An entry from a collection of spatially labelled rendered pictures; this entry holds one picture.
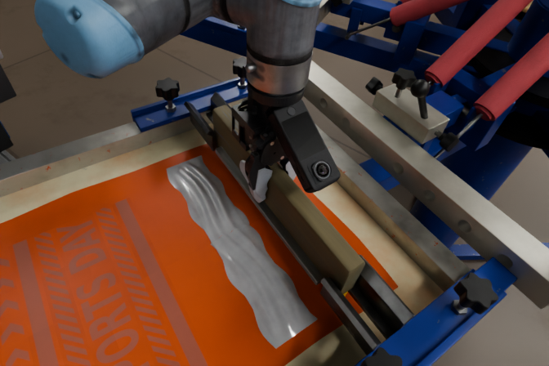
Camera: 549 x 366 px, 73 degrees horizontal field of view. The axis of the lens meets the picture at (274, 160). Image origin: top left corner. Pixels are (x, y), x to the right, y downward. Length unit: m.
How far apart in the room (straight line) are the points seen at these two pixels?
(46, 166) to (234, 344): 0.42
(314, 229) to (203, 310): 0.19
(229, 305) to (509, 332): 1.47
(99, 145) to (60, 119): 1.75
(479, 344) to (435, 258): 1.19
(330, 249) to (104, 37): 0.34
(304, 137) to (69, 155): 0.43
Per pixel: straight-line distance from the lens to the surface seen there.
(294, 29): 0.39
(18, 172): 0.73
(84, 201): 0.69
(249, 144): 0.52
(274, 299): 0.55
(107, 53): 0.33
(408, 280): 0.62
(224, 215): 0.61
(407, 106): 0.70
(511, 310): 1.93
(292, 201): 0.52
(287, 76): 0.41
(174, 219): 0.63
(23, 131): 2.47
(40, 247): 0.66
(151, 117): 0.74
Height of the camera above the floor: 1.47
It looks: 46 degrees down
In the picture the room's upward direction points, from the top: 6 degrees clockwise
